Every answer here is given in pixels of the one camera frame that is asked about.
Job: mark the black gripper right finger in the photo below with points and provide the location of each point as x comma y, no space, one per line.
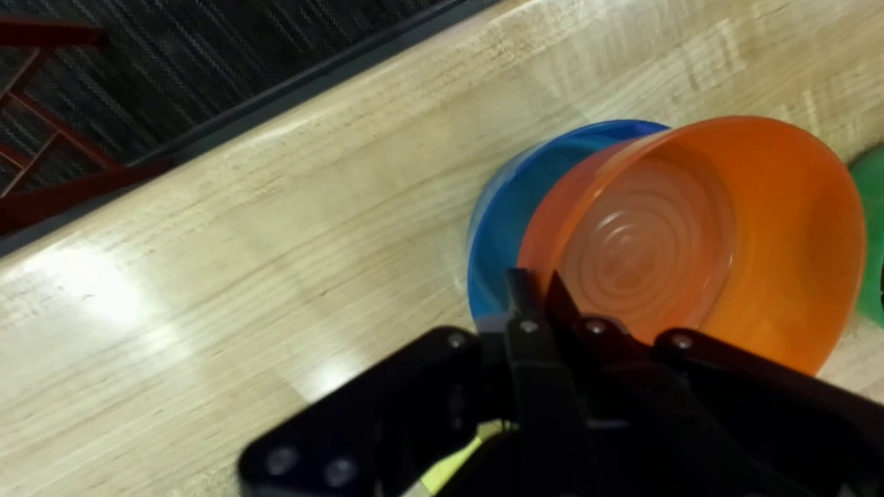
734,416

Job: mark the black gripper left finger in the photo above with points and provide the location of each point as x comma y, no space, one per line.
388,405

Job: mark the orange plastic bowl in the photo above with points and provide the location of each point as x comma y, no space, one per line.
734,238

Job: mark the green plastic bowl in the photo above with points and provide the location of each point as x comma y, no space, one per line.
870,231

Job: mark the blue plastic bowl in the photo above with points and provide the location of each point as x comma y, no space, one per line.
501,231

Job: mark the wooden stool with red legs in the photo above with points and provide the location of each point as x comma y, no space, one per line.
56,198

